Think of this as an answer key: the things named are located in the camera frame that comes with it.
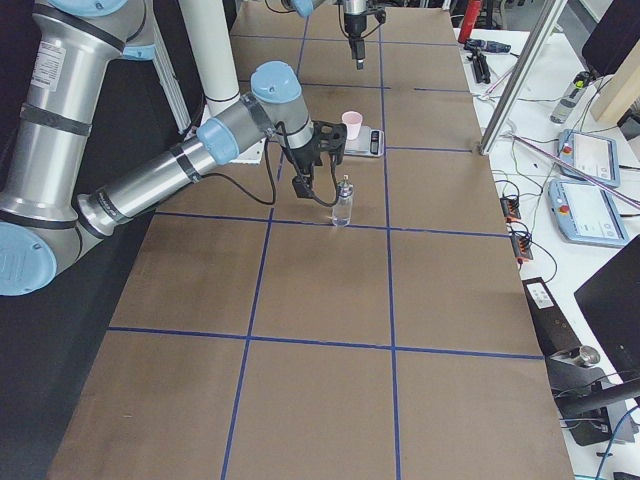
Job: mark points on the black folded tripod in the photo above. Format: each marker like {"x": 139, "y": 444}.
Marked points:
{"x": 480, "y": 66}

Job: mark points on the upper teach pendant tablet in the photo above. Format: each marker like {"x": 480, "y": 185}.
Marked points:
{"x": 591, "y": 154}

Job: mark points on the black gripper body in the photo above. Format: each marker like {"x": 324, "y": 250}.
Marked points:
{"x": 353, "y": 23}
{"x": 304, "y": 157}

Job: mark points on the lower teach pendant tablet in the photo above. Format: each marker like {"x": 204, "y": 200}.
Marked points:
{"x": 586, "y": 214}

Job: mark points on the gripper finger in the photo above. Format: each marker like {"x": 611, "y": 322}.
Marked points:
{"x": 300, "y": 186}
{"x": 355, "y": 46}
{"x": 361, "y": 53}
{"x": 309, "y": 176}

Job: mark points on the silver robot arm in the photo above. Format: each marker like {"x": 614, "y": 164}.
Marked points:
{"x": 304, "y": 8}
{"x": 45, "y": 226}

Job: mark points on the red metal bottle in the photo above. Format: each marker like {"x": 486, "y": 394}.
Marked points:
{"x": 469, "y": 19}

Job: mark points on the black computer monitor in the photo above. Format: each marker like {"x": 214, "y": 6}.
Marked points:
{"x": 609, "y": 302}

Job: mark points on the clear plastic water bottle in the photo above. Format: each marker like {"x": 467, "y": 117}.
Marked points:
{"x": 570, "y": 97}

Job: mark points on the pink plastic cup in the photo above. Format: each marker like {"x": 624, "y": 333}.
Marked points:
{"x": 353, "y": 122}

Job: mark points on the aluminium frame post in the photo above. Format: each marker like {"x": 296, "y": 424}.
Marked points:
{"x": 538, "y": 36}

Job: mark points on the black box with label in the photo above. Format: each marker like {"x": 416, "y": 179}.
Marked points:
{"x": 553, "y": 331}

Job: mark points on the silver digital kitchen scale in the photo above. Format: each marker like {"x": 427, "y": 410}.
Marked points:
{"x": 369, "y": 143}

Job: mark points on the teach pendant tablet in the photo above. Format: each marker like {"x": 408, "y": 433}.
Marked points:
{"x": 591, "y": 154}
{"x": 586, "y": 214}

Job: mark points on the clear glass sauce bottle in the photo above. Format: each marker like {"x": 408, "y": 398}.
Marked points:
{"x": 342, "y": 210}

